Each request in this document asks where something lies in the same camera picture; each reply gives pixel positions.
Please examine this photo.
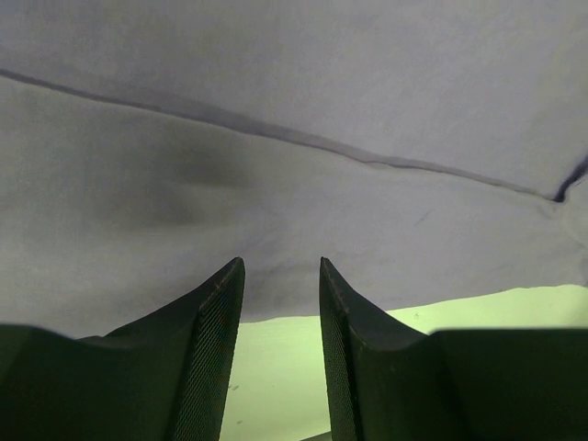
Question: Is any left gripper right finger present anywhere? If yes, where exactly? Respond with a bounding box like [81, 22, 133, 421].
[319, 259, 587, 440]

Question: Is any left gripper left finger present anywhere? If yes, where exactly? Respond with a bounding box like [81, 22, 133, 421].
[1, 258, 245, 440]

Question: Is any purple t shirt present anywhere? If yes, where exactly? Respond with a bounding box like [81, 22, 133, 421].
[1, 1, 587, 335]

